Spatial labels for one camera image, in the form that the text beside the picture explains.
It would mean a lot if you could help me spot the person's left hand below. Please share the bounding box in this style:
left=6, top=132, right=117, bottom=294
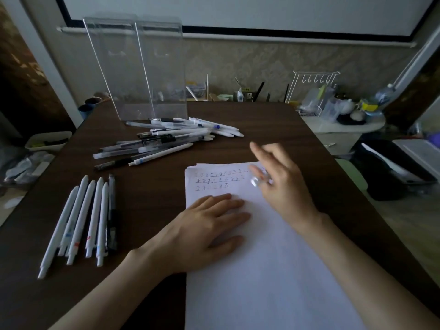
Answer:
left=132, top=194, right=252, bottom=275

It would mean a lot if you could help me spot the person's right hand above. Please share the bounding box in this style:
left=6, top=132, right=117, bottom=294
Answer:
left=249, top=142, right=322, bottom=234

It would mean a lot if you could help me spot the stack of white paper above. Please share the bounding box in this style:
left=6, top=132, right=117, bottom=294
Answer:
left=184, top=162, right=369, bottom=330

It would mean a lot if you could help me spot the pile of pens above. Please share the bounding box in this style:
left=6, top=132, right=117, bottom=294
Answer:
left=93, top=116, right=245, bottom=171

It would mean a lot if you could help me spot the person's right forearm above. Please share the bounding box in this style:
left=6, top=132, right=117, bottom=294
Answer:
left=299, top=213, right=440, bottom=330

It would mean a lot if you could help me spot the person's left forearm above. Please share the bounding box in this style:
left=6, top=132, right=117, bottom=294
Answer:
left=48, top=250, right=165, bottom=330

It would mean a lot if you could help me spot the green plastic stool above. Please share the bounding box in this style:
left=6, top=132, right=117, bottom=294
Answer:
left=336, top=158, right=369, bottom=191

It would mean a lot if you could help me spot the black bag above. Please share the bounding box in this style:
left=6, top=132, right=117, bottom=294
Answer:
left=350, top=139, right=437, bottom=202

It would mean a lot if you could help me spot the clear plastic measuring jug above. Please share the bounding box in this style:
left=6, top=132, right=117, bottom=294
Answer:
left=319, top=98, right=341, bottom=122

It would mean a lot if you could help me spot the black round tray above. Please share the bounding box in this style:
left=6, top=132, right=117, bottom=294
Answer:
left=336, top=115, right=367, bottom=126

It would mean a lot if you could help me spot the black router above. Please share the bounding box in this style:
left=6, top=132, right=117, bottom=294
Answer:
left=253, top=81, right=290, bottom=103

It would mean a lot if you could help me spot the clear plastic bottle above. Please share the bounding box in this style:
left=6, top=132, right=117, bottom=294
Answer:
left=374, top=84, right=396, bottom=106

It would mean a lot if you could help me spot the beige plastic bin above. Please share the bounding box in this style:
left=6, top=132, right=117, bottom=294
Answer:
left=24, top=131, right=73, bottom=152

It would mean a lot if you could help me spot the group of colourful cups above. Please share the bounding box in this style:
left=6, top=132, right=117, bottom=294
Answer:
left=78, top=92, right=112, bottom=119

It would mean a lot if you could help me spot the white projector screen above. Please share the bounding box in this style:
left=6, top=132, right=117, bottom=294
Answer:
left=55, top=0, right=437, bottom=49

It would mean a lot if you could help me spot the white wire hook rack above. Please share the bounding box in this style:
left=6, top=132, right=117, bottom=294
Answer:
left=285, top=70, right=341, bottom=117

